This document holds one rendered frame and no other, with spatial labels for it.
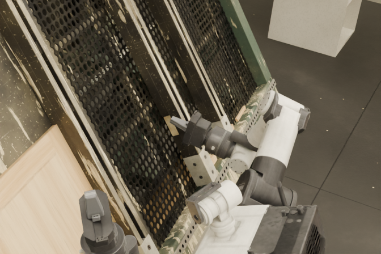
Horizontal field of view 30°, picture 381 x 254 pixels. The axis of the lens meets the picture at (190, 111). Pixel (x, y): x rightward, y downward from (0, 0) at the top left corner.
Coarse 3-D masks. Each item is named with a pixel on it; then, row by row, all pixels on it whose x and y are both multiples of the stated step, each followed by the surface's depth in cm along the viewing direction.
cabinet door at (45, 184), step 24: (48, 144) 194; (24, 168) 184; (48, 168) 192; (72, 168) 200; (0, 192) 174; (24, 192) 182; (48, 192) 190; (72, 192) 198; (0, 216) 173; (24, 216) 180; (48, 216) 188; (72, 216) 196; (0, 240) 171; (24, 240) 178; (48, 240) 185; (72, 240) 193
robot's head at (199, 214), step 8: (208, 184) 169; (216, 184) 167; (200, 192) 167; (208, 192) 165; (192, 200) 164; (200, 200) 164; (192, 208) 164; (200, 208) 164; (192, 216) 166; (200, 216) 164; (208, 216) 163; (200, 224) 165; (208, 224) 165
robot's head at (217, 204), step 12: (228, 180) 170; (216, 192) 168; (228, 192) 167; (240, 192) 168; (204, 204) 164; (216, 204) 166; (228, 204) 166; (216, 216) 166; (228, 216) 169; (216, 228) 168
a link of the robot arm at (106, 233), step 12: (96, 192) 139; (84, 204) 137; (108, 204) 136; (84, 216) 135; (108, 216) 134; (84, 228) 133; (96, 228) 133; (108, 228) 132; (120, 228) 142; (84, 240) 140; (96, 240) 131; (108, 240) 131; (120, 240) 140; (84, 252) 139; (96, 252) 138; (108, 252) 138; (120, 252) 139
